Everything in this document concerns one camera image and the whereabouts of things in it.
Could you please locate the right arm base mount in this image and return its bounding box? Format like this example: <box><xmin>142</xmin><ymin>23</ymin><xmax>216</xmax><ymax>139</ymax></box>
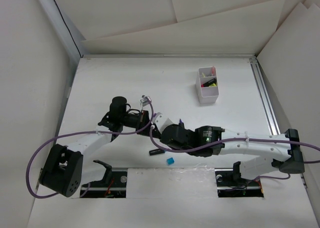
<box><xmin>214</xmin><ymin>161</ymin><xmax>264</xmax><ymax>198</ymax></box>

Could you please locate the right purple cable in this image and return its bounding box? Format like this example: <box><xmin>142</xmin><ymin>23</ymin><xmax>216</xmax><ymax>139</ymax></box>
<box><xmin>149</xmin><ymin>125</ymin><xmax>320</xmax><ymax>191</ymax></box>

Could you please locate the aluminium rail right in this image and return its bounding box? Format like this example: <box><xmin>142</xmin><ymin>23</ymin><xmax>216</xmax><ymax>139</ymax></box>
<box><xmin>249</xmin><ymin>56</ymin><xmax>281</xmax><ymax>135</ymax></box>

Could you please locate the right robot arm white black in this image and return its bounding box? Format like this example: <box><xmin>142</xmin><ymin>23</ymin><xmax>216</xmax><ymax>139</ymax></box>
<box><xmin>149</xmin><ymin>124</ymin><xmax>305</xmax><ymax>185</ymax></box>

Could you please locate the blue highlighter cap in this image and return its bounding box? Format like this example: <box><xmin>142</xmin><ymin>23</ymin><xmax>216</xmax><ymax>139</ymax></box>
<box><xmin>166</xmin><ymin>157</ymin><xmax>175</xmax><ymax>165</ymax></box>

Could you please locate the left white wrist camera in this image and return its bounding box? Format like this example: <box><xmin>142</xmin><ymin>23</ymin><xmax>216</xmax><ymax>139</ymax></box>
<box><xmin>139</xmin><ymin>95</ymin><xmax>151</xmax><ymax>107</ymax></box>

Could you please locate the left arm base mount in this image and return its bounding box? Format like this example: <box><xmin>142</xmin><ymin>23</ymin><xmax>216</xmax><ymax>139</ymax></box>
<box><xmin>79</xmin><ymin>160</ymin><xmax>128</xmax><ymax>198</ymax></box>

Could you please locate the white compartment pen holder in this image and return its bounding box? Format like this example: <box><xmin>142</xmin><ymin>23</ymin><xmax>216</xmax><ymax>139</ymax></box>
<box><xmin>195</xmin><ymin>66</ymin><xmax>219</xmax><ymax>104</ymax></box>

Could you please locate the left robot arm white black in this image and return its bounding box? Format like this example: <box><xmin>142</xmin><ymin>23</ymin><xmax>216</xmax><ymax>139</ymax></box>
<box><xmin>39</xmin><ymin>96</ymin><xmax>155</xmax><ymax>197</ymax></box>

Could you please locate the pink cap black highlighter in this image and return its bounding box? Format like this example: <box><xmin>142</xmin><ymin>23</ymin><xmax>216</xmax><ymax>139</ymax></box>
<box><xmin>201</xmin><ymin>81</ymin><xmax>215</xmax><ymax>87</ymax></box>

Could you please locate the blue tip black highlighter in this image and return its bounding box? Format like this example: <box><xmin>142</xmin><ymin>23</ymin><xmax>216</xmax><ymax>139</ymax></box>
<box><xmin>149</xmin><ymin>149</ymin><xmax>165</xmax><ymax>156</ymax></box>

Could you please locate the pink clear pen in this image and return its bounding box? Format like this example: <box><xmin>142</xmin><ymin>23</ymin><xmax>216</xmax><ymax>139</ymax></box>
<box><xmin>211</xmin><ymin>66</ymin><xmax>216</xmax><ymax>76</ymax></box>

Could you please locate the yellow cap black highlighter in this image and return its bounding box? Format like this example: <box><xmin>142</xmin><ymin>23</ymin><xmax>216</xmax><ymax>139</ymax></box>
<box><xmin>201</xmin><ymin>78</ymin><xmax>217</xmax><ymax>87</ymax></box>

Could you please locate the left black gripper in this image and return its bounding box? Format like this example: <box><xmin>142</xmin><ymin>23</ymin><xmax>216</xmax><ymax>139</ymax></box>
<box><xmin>120</xmin><ymin>110</ymin><xmax>159</xmax><ymax>139</ymax></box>

